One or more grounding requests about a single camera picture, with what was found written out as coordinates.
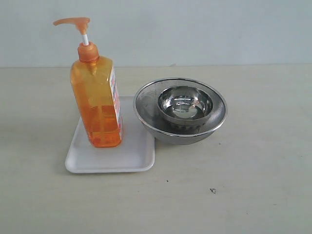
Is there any white rectangular plastic tray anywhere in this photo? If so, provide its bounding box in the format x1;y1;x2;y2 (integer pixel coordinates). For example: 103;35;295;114
65;96;155;174

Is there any small stainless steel bowl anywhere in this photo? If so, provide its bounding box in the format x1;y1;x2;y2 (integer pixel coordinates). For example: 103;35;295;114
156;85;214;129

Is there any large steel mesh strainer bowl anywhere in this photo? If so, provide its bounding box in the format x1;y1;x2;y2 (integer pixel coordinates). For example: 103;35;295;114
133;77;228;145

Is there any orange pump soap bottle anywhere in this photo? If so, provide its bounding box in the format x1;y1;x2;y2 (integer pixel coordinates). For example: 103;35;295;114
53;17;123;148

